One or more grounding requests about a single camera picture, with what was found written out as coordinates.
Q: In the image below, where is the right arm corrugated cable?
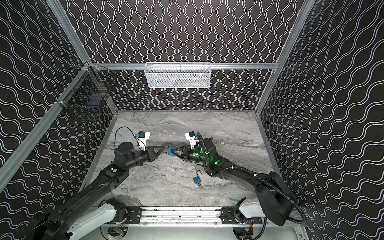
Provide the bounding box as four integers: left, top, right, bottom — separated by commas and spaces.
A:
196, 131, 307, 225

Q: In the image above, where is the white wire mesh basket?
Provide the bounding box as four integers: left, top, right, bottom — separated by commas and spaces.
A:
144, 62, 212, 89

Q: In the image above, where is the black wire mesh basket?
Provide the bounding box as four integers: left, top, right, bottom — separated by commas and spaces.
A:
58, 62, 118, 122

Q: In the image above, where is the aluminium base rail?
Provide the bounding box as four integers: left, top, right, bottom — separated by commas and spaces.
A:
105, 207, 264, 228

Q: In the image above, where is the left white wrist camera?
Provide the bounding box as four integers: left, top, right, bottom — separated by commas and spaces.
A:
136, 131, 150, 148

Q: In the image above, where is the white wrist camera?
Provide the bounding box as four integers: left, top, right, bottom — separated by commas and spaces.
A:
136, 131, 150, 148
185, 131, 198, 149

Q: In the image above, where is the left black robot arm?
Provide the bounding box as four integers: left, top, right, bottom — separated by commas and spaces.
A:
22, 142, 165, 240

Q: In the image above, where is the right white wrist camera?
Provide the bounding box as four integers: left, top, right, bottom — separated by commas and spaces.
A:
185, 131, 198, 149

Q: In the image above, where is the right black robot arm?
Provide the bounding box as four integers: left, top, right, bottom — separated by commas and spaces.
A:
169, 138, 301, 226

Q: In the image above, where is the blue padlock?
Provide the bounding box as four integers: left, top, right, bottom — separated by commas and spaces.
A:
167, 146, 176, 157
193, 170, 203, 187

